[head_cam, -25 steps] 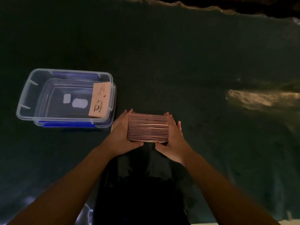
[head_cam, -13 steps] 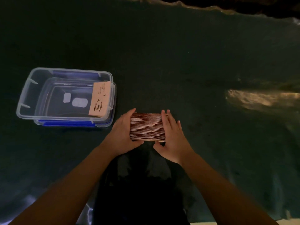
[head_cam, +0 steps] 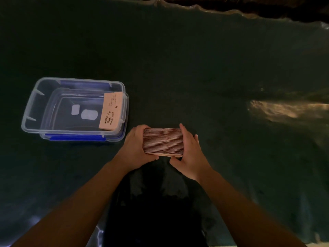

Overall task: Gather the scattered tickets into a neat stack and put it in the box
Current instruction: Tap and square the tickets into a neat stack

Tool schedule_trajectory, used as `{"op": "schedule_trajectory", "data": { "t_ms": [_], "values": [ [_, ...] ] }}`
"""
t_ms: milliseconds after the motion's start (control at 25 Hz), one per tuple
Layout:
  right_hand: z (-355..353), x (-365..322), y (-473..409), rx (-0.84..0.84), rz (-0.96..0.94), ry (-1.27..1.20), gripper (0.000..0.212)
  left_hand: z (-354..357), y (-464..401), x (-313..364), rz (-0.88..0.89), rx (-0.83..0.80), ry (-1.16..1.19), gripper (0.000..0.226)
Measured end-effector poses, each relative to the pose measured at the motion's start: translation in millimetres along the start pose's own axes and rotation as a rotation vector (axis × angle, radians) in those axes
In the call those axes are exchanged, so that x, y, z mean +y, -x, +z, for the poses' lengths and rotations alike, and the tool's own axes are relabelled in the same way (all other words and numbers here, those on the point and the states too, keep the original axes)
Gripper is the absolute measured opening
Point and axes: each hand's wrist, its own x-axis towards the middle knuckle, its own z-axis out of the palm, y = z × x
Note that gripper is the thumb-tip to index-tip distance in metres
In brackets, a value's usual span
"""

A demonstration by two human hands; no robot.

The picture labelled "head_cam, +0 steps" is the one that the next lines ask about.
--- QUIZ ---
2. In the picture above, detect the person's left forearm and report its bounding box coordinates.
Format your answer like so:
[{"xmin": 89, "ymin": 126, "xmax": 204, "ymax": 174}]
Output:
[{"xmin": 10, "ymin": 160, "xmax": 130, "ymax": 247}]

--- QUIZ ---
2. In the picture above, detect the green glossy table cover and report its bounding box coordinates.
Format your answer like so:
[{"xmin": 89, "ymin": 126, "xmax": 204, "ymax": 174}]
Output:
[{"xmin": 0, "ymin": 0, "xmax": 329, "ymax": 247}]

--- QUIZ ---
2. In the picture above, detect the stack of brown paper sleeves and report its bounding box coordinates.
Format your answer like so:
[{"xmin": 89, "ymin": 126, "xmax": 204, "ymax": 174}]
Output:
[{"xmin": 143, "ymin": 127, "xmax": 185, "ymax": 158}]

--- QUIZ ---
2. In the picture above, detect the brown printed paper sleeve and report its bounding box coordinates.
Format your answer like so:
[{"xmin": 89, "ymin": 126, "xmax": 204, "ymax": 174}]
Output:
[{"xmin": 99, "ymin": 92, "xmax": 125, "ymax": 132}]

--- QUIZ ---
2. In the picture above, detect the person's dark clothing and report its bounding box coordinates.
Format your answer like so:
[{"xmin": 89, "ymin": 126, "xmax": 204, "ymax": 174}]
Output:
[{"xmin": 102, "ymin": 160, "xmax": 209, "ymax": 247}]

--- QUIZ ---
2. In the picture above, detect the person's left hand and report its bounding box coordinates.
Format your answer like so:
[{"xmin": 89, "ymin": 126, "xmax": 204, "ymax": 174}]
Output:
[{"xmin": 116, "ymin": 125, "xmax": 160, "ymax": 173}]

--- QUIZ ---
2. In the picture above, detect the person's right hand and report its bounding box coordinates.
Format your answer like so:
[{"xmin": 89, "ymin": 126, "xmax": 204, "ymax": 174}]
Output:
[{"xmin": 170, "ymin": 123, "xmax": 213, "ymax": 183}]

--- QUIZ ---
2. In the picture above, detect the clear plastic storage container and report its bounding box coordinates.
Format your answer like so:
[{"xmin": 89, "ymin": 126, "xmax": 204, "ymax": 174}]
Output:
[{"xmin": 21, "ymin": 77, "xmax": 126, "ymax": 137}]

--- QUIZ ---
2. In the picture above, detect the person's right forearm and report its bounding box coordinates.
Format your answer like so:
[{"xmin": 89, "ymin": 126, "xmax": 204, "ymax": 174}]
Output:
[{"xmin": 198, "ymin": 169, "xmax": 307, "ymax": 247}]

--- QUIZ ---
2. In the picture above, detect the large white sticker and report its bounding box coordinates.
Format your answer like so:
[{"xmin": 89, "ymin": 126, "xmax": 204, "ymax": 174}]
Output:
[{"xmin": 81, "ymin": 109, "xmax": 98, "ymax": 121}]

